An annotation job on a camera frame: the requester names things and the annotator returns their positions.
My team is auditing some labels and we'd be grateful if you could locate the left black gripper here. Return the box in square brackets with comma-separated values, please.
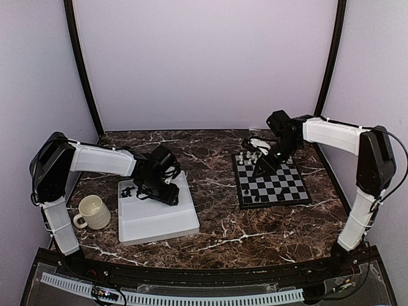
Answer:
[140, 173, 180, 206]

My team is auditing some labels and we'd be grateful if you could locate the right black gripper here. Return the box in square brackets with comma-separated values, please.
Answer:
[253, 136, 302, 178]

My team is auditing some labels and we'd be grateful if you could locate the black grey chessboard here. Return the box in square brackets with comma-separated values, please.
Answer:
[231, 153, 312, 209]

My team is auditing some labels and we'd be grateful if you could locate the black chess piece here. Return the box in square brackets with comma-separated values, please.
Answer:
[277, 188, 285, 201]

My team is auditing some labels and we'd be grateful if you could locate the white plastic tray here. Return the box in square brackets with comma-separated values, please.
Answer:
[117, 171, 200, 245]

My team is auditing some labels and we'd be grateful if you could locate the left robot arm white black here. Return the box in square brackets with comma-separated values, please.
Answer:
[29, 132, 181, 278]

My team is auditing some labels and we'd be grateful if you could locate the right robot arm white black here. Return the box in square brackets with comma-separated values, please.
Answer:
[243, 110, 397, 277]

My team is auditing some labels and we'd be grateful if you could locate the white chess pieces row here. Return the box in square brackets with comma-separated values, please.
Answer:
[237, 149, 294, 166]

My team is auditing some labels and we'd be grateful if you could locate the black chess pieces left cluster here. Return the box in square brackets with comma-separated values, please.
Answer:
[120, 186, 135, 198]

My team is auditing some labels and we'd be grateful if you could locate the cream ceramic mug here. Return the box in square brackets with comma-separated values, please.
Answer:
[73, 195, 111, 230]

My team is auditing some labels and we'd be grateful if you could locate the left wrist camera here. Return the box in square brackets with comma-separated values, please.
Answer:
[162, 162, 181, 184]

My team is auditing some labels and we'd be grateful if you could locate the white cable duct strip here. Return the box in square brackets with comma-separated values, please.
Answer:
[40, 272, 304, 305]

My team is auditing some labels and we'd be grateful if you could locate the black front rail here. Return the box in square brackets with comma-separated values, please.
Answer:
[34, 247, 377, 291]

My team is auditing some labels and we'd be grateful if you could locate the left black frame post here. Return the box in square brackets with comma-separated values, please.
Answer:
[63, 0, 105, 138]

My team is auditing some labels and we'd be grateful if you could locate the black frame post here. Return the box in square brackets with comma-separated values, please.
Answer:
[313, 0, 347, 117]
[63, 0, 105, 138]

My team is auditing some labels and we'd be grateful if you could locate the right black frame post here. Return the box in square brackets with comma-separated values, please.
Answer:
[313, 0, 347, 117]

